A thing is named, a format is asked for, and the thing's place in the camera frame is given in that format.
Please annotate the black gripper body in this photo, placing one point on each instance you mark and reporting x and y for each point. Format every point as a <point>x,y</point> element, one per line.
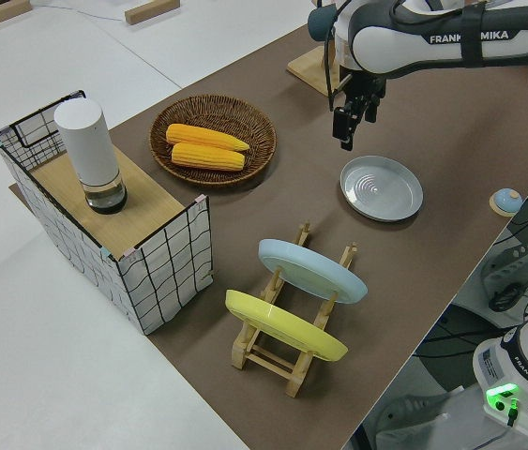
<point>362,84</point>

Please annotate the black gripper long finger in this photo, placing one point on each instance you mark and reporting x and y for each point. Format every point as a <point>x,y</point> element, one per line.
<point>343,124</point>

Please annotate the black gripper short finger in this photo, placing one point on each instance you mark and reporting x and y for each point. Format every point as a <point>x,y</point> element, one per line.
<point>372,108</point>

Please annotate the gray metal plate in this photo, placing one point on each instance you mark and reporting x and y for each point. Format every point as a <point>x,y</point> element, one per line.
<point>381,190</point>

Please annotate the light blue plate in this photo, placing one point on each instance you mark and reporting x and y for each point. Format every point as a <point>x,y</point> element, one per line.
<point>310,272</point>

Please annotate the yellow plate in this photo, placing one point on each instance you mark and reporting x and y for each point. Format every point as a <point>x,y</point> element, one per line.
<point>282,323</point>

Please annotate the wooden plate rack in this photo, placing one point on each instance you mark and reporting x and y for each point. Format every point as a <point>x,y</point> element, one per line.
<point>268,363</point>

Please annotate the wooden stand with teal knob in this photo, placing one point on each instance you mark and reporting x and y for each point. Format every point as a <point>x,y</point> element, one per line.
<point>310,68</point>

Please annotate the brown wicker basket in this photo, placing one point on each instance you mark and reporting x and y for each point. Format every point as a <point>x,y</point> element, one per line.
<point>254,126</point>

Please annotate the yellow corn cob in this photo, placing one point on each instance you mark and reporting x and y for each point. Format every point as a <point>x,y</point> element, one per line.
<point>207,158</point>
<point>202,136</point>

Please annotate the brown table mat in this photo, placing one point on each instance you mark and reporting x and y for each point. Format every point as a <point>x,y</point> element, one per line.
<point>385,262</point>

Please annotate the blue service bell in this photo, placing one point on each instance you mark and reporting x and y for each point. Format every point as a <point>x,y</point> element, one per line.
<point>506,200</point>

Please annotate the grid patterned open box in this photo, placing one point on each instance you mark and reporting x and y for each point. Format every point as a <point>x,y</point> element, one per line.
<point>165,276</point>

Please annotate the white cylindrical bottle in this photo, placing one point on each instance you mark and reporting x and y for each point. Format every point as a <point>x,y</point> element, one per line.
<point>87,145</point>

